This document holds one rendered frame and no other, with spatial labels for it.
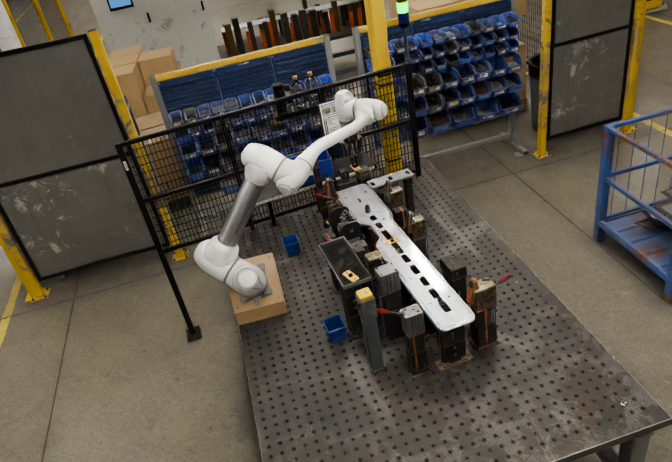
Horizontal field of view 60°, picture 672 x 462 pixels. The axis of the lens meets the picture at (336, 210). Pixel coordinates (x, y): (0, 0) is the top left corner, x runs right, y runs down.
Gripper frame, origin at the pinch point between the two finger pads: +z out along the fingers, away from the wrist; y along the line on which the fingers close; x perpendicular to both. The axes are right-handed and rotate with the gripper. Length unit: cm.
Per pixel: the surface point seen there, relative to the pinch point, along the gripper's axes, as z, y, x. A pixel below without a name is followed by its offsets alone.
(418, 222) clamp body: 28, 17, -38
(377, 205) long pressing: 30.9, 8.0, -4.1
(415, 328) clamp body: 33, -19, -103
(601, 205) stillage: 99, 179, 1
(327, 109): -9, 8, 60
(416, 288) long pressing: 31, -7, -81
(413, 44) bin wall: 3, 124, 167
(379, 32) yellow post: -47, 51, 62
